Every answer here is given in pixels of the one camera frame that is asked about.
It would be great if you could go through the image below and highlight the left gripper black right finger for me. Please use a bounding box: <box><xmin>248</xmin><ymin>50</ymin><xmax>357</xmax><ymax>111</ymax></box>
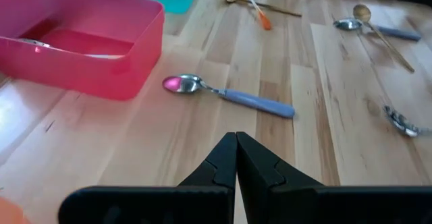
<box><xmin>236</xmin><ymin>132</ymin><xmax>432</xmax><ymax>224</ymax></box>

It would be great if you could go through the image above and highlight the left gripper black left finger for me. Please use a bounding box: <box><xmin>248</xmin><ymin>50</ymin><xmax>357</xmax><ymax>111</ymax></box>
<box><xmin>59</xmin><ymin>132</ymin><xmax>238</xmax><ymax>224</ymax></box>

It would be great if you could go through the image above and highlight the lavender handled silver spoon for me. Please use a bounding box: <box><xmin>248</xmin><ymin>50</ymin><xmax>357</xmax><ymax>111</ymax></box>
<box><xmin>161</xmin><ymin>74</ymin><xmax>296</xmax><ymax>119</ymax></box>
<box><xmin>333</xmin><ymin>18</ymin><xmax>422</xmax><ymax>43</ymax></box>

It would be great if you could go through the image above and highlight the all silver metal spoon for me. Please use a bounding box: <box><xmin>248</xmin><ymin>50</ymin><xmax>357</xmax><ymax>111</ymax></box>
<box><xmin>383</xmin><ymin>105</ymin><xmax>432</xmax><ymax>138</ymax></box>
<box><xmin>18</xmin><ymin>37</ymin><xmax>124</xmax><ymax>60</ymax></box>

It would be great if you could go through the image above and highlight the orange handled silver spoon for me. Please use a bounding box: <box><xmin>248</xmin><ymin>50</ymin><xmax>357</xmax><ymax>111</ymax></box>
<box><xmin>234</xmin><ymin>0</ymin><xmax>273</xmax><ymax>31</ymax></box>

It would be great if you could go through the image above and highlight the pink translucent plastic bin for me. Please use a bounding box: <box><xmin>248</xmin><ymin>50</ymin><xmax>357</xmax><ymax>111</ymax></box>
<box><xmin>0</xmin><ymin>0</ymin><xmax>165</xmax><ymax>102</ymax></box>

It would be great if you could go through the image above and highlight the orange translucent plastic bin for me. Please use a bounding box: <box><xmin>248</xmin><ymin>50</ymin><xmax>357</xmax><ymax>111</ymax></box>
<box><xmin>0</xmin><ymin>196</ymin><xmax>31</xmax><ymax>224</ymax></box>

